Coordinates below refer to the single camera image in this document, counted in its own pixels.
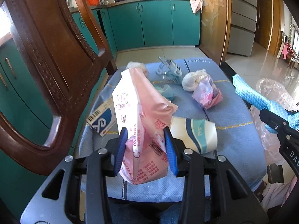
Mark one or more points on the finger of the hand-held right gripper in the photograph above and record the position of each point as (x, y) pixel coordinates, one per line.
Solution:
(272, 120)
(293, 112)

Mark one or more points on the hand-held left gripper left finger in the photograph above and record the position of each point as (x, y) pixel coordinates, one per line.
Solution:
(122, 149)

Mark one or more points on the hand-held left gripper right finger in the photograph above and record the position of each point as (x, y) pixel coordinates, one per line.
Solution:
(170, 149)

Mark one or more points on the white mesh waste basket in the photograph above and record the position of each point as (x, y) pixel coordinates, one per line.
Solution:
(273, 91)

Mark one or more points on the light blue quilted cloth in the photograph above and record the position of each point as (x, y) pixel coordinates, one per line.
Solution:
(251, 91)

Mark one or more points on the pink printed plastic packet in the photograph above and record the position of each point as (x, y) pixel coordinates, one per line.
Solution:
(144, 102)

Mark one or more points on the white tissue ball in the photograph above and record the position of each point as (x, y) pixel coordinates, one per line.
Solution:
(190, 81)
(136, 65)

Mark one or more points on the white teal striped paper cup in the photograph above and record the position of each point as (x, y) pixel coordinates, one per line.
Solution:
(198, 135)

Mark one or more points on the blue white cardboard box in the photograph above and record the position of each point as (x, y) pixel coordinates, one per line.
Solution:
(105, 119)

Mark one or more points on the blue seat cushion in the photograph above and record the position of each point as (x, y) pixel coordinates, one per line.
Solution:
(229, 121)

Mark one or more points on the light pink garment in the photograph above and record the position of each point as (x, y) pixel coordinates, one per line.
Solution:
(278, 193)

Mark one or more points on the crumpled light blue tissue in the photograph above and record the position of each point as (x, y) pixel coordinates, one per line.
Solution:
(167, 92)

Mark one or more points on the pink hanging clothes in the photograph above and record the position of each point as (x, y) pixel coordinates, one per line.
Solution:
(285, 51)

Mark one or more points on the pink clear plastic bag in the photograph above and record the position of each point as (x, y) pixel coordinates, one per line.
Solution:
(208, 95)

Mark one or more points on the black floor threshold strip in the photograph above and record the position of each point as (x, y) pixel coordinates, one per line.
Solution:
(227, 70)

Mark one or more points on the crumpled blue white packet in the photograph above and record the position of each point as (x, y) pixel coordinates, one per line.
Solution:
(170, 71)

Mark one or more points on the brown wooden door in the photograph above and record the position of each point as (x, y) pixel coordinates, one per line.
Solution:
(264, 21)

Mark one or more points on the grey refrigerator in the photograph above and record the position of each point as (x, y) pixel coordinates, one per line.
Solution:
(243, 18)

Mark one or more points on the wooden glass door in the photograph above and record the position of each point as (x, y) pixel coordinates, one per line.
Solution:
(212, 23)

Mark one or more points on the carved wooden chair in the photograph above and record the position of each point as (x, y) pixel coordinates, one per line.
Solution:
(53, 51)

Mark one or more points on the teal kitchen cabinets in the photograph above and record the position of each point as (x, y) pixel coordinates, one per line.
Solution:
(154, 23)

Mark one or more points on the pink hanging cloth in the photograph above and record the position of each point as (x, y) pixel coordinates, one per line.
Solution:
(196, 2)

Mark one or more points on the dark kitchen countertop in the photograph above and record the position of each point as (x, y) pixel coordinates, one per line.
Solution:
(130, 1)

